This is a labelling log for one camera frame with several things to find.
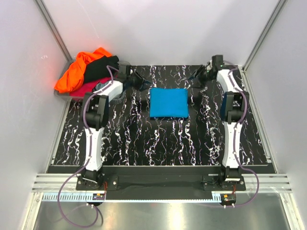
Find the blue t shirt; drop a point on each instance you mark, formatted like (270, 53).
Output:
(168, 103)

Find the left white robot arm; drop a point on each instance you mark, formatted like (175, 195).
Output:
(95, 116)

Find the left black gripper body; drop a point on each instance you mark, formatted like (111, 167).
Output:
(135, 80)

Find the grey t shirt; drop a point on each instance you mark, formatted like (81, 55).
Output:
(99, 86)

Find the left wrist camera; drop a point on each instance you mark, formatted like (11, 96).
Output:
(125, 70)

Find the orange t shirt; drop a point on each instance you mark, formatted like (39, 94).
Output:
(73, 77)

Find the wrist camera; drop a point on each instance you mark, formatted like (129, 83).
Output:
(217, 62)
(125, 70)

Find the black t shirt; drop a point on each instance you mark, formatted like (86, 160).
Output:
(98, 69)

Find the magenta t shirt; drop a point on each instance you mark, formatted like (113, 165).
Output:
(87, 87)

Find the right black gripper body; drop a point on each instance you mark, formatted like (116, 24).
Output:
(207, 75)

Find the aluminium frame rail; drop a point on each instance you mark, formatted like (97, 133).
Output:
(52, 182)

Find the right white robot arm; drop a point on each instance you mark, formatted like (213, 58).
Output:
(233, 112)

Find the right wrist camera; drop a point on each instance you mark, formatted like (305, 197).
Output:
(217, 62)

